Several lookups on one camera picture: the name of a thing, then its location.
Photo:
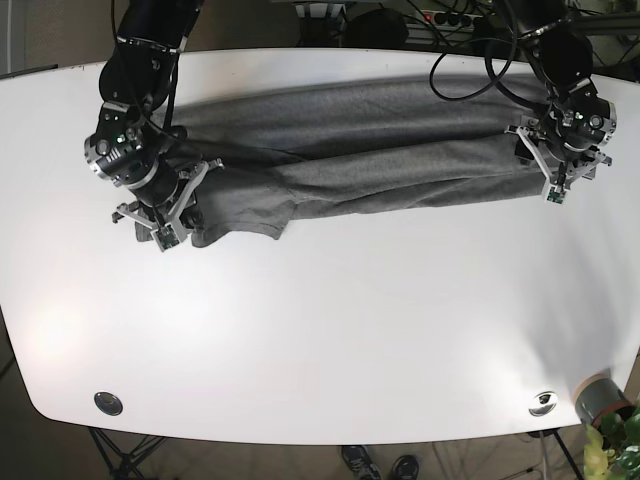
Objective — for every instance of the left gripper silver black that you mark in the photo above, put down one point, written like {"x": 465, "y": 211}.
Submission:
{"x": 561, "y": 166}

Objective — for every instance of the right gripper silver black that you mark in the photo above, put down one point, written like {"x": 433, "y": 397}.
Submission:
{"x": 166, "y": 204}

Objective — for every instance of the grey T-shirt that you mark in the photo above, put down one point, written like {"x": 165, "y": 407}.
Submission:
{"x": 352, "y": 148}

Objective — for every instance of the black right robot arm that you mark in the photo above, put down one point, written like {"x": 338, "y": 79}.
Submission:
{"x": 135, "y": 144}

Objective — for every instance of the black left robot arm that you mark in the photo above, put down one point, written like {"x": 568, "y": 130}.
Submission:
{"x": 565, "y": 135}

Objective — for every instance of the left silver table grommet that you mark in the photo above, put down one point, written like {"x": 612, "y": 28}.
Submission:
{"x": 108, "y": 403}

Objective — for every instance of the silver table grommet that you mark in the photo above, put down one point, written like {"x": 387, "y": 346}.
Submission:
{"x": 543, "y": 403}
{"x": 108, "y": 403}

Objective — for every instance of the right silver table grommet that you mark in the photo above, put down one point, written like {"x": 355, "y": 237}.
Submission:
{"x": 543, "y": 403}

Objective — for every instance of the grey plant pot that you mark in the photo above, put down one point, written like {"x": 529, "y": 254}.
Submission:
{"x": 597, "y": 396}

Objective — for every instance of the black folding table legs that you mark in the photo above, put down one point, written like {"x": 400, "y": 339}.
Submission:
{"x": 125, "y": 465}

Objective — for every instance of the green potted plant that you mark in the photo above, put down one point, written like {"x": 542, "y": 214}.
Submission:
{"x": 612, "y": 450}

